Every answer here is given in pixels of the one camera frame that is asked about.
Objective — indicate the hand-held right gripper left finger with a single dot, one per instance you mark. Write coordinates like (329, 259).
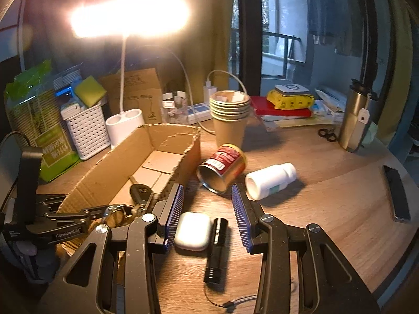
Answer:
(175, 209)

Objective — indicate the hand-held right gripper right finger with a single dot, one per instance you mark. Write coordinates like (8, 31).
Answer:
(240, 216)

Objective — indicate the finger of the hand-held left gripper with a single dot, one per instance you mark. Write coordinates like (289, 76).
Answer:
(78, 212)

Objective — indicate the white earbuds case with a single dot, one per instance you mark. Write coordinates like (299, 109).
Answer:
(193, 232)

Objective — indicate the black car key bunch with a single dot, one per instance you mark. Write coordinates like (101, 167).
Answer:
(140, 193)

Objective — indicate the white pill bottle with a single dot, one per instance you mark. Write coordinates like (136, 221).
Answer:
(268, 180)

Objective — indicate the red tin can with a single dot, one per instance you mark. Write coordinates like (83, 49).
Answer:
(226, 160)

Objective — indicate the green packet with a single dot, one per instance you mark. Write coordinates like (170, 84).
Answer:
(36, 111)

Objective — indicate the white plastic basket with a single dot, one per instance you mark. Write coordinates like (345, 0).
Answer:
(88, 130)

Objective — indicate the stack of paper cups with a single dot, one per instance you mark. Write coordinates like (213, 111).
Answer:
(229, 130)

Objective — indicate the white small box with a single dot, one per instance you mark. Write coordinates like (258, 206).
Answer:
(72, 109)

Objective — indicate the clear glass cup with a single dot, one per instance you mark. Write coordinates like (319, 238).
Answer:
(175, 111)

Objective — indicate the blue packet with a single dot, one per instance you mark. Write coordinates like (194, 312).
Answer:
(64, 92)

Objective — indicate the white power strip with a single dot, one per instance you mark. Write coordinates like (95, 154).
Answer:
(198, 111)

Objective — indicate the papers in clear folder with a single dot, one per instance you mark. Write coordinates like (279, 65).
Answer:
(294, 122)

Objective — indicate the yellow green sponge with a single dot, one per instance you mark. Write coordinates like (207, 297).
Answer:
(90, 91)

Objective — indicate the red book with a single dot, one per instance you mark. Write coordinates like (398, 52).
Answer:
(262, 104)

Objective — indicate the black scissors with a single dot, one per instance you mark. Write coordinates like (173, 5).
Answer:
(330, 136)

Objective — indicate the yellow wet wipes packet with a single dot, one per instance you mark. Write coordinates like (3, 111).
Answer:
(288, 103)

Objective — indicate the brown printed cardboard box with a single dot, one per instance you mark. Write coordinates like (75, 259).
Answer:
(140, 88)

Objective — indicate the white flat device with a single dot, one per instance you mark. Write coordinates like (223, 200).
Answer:
(291, 89)

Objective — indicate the dark curtain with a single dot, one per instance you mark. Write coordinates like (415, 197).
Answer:
(42, 47)

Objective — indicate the white tissue packets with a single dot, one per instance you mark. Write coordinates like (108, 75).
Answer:
(327, 104)

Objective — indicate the steel tumbler with tag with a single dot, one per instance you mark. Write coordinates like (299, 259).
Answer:
(352, 121)

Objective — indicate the pale green bag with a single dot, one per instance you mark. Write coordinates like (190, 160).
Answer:
(371, 134)

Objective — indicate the black smartphone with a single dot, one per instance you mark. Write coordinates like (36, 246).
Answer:
(397, 196)

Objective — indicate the black balcony railing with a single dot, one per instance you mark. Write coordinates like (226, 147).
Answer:
(281, 36)

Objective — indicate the white desk lamp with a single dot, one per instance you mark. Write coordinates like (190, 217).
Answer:
(131, 16)

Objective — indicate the hanging grey garment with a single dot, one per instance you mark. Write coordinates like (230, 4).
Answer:
(350, 23)

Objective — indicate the hanging blue shirt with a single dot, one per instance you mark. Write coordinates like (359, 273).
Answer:
(322, 6)

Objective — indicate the black sliding door frame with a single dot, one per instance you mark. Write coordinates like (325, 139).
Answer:
(250, 23)

